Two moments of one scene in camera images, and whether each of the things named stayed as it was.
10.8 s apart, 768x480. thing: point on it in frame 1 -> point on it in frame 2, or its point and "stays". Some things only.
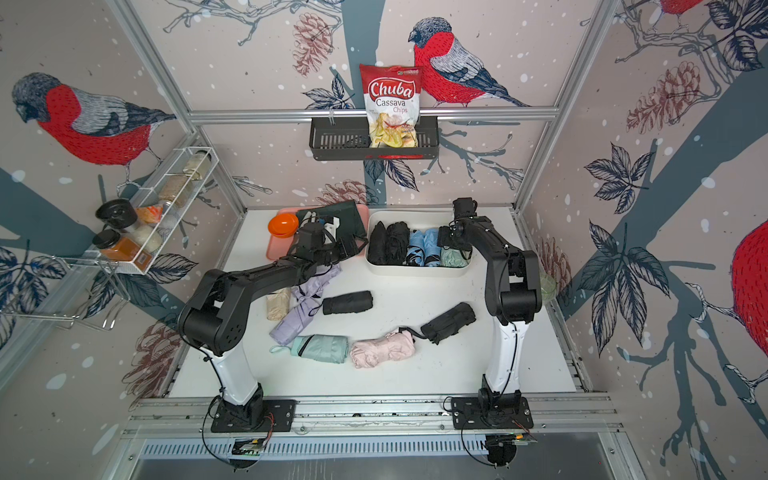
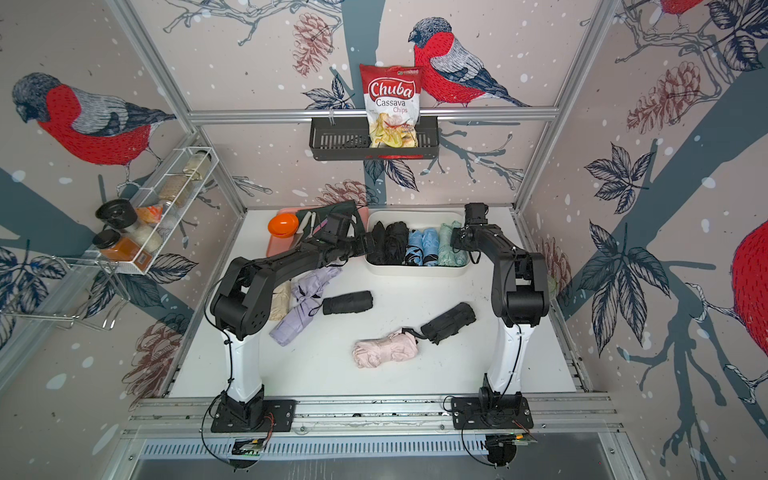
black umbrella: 378,245 stays
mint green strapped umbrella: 323,348 -> 460,258
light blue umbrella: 432,251 stays
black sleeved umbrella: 446,325 stays
